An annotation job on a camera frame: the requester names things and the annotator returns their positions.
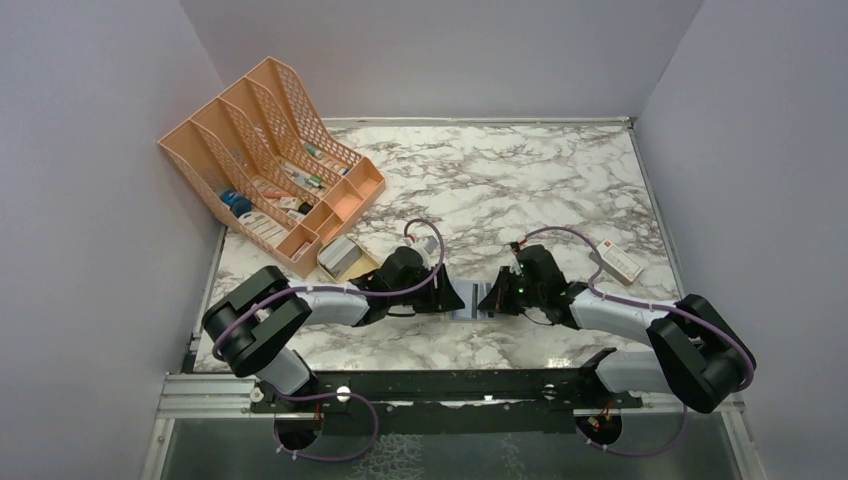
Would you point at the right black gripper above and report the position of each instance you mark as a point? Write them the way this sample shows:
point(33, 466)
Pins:
point(497, 298)

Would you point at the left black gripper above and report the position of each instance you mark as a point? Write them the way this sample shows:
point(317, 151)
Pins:
point(441, 298)

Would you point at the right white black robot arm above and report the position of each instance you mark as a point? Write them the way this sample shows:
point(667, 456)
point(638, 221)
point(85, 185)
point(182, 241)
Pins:
point(691, 351)

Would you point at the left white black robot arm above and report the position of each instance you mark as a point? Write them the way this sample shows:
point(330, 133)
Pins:
point(251, 326)

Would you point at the stack of silver cards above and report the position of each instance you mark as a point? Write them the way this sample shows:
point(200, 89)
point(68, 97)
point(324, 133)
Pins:
point(339, 256)

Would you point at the white card box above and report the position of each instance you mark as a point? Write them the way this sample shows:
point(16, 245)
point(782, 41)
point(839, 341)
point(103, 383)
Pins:
point(616, 262)

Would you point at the beige oval tray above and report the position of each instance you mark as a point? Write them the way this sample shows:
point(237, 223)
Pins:
point(367, 263)

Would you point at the green marker pen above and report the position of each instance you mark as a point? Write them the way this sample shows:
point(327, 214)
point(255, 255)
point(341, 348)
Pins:
point(314, 151)

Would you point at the blue tape roll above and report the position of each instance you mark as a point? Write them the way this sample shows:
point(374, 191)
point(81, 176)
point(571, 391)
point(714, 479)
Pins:
point(237, 203)

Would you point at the orange plastic desk organizer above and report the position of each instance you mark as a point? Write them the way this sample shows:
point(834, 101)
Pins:
point(250, 138)

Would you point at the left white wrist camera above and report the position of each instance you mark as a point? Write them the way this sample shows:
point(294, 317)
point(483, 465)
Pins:
point(427, 247)

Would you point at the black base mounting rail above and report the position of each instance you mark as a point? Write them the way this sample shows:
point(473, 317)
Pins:
point(356, 403)

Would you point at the aluminium frame profile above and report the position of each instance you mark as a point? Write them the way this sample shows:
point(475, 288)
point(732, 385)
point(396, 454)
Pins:
point(203, 396)

